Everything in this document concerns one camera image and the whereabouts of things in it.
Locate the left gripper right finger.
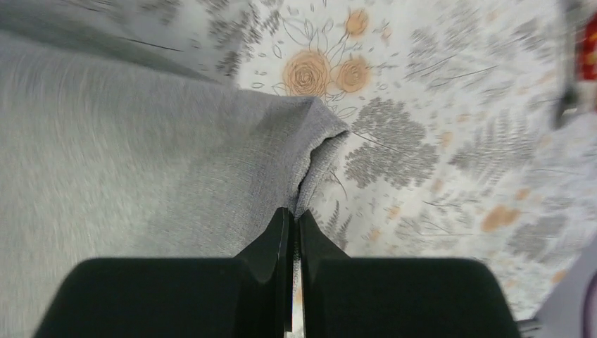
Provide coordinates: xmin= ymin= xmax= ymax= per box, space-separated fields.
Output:
xmin=298 ymin=213 xmax=520 ymax=338

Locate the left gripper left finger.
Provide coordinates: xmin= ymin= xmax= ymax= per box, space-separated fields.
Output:
xmin=35 ymin=208 xmax=294 ymax=337

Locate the grey cloth napkin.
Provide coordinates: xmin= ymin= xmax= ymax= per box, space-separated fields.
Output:
xmin=1 ymin=1 xmax=348 ymax=337

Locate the floral tablecloth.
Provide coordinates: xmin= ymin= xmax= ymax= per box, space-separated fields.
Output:
xmin=125 ymin=0 xmax=597 ymax=323

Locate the red toy block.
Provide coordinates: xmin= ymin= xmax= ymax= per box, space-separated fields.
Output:
xmin=577 ymin=14 xmax=596 ymax=81

